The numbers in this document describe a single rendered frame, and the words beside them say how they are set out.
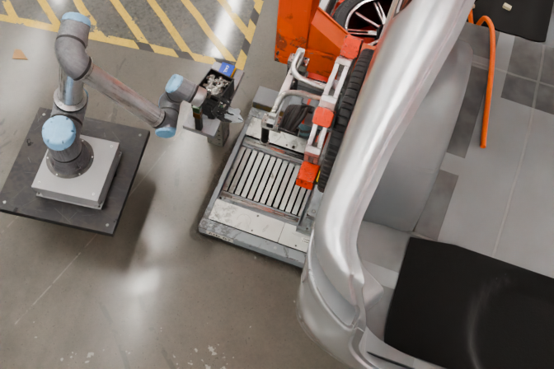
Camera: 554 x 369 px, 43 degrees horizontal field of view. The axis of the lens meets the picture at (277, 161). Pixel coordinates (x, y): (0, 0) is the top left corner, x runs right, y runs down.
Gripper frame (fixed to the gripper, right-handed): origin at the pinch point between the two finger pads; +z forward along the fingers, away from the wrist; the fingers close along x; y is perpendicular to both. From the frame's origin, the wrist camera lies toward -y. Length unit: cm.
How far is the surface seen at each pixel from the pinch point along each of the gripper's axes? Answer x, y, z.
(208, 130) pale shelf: 4.2, -29.1, -5.6
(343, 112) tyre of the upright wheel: -12, 60, 22
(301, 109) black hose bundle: -8.7, 44.0, 10.9
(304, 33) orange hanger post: 49, 19, 11
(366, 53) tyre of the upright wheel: 19, 61, 25
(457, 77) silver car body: 1, 96, 47
